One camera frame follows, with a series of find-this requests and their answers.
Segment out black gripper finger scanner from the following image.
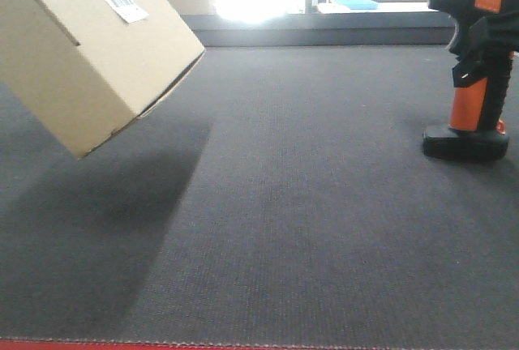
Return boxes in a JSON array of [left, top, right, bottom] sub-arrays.
[[451, 14, 518, 88]]

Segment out orange black barcode scanner gun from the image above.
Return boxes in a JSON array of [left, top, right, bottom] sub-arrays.
[[422, 0, 518, 162]]

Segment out brown cardboard package box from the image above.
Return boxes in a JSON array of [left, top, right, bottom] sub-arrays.
[[1, 0, 204, 158]]

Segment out light blue flat object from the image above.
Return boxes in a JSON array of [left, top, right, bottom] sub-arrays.
[[333, 0, 379, 11]]

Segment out dark grey fabric mat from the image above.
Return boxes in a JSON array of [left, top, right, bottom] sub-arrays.
[[0, 11, 519, 346]]

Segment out white barcode label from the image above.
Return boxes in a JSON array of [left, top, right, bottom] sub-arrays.
[[105, 0, 149, 23]]

